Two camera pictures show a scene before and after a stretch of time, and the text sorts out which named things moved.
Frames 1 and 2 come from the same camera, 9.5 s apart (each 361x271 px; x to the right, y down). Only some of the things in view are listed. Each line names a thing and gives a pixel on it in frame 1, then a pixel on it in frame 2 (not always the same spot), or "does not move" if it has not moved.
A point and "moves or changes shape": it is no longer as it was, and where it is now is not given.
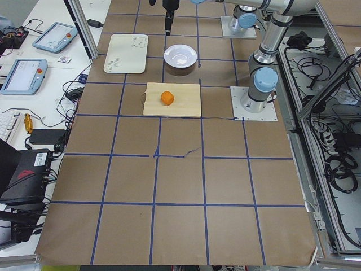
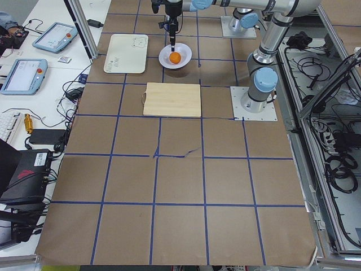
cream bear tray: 126,53 does not move
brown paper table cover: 133,189 does not move
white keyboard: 9,123 does not move
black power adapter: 48,136 does not move
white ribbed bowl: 180,56 moves or changes shape
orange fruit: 167,97 → 175,57
